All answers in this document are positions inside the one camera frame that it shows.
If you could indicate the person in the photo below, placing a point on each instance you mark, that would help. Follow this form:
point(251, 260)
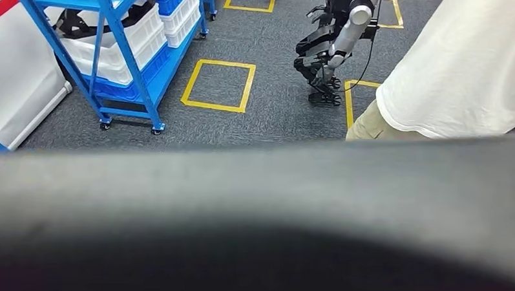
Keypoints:
point(457, 61)

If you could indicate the white car with red stripe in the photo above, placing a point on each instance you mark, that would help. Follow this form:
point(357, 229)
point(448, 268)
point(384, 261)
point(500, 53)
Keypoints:
point(15, 76)

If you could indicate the black part in crate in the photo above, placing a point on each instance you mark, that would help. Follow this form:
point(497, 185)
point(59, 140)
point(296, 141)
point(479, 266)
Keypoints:
point(73, 24)

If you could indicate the white plastic crate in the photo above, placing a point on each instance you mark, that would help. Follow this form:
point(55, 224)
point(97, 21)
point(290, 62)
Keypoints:
point(184, 35)
point(141, 29)
point(180, 13)
point(110, 73)

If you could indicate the black and silver humanoid robot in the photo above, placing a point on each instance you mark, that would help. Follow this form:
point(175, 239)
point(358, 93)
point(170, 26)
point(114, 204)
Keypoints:
point(351, 32)

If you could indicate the black plastic car part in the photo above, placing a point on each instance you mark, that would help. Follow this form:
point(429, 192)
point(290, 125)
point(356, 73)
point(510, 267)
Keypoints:
point(254, 226)

